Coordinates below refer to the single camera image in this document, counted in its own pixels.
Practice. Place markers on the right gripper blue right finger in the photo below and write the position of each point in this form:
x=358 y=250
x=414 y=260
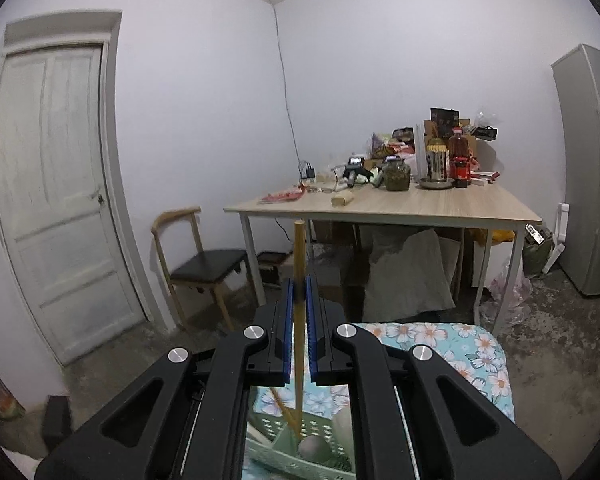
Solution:
x=311 y=327

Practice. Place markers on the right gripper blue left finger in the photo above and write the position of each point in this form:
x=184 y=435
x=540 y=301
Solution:
x=287 y=334

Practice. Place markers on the wooden chopstick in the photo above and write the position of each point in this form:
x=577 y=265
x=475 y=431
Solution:
x=288 y=415
x=299 y=323

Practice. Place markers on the wooden chair black seat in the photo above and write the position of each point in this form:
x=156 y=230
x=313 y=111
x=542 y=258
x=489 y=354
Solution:
x=206 y=270

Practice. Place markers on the green perforated utensil basket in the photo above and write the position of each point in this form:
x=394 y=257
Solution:
x=273 y=450

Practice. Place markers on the grey metal spoon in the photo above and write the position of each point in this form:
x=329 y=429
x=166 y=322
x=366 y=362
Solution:
x=314 y=449

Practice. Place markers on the floral blue tablecloth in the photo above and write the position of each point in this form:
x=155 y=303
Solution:
x=451 y=377

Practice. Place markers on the green glass jar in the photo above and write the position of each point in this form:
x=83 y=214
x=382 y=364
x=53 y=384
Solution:
x=397 y=174

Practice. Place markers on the yellow plastic bag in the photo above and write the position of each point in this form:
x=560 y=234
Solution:
x=481 y=236

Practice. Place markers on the wooden top desk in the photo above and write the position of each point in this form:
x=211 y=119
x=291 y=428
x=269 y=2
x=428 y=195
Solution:
x=488 y=207

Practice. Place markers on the red oil bottle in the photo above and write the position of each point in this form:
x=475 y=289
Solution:
x=460 y=157

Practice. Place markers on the white door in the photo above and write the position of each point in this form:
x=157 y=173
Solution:
x=64 y=219

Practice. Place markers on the silver refrigerator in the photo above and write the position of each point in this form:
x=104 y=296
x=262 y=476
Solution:
x=577 y=79

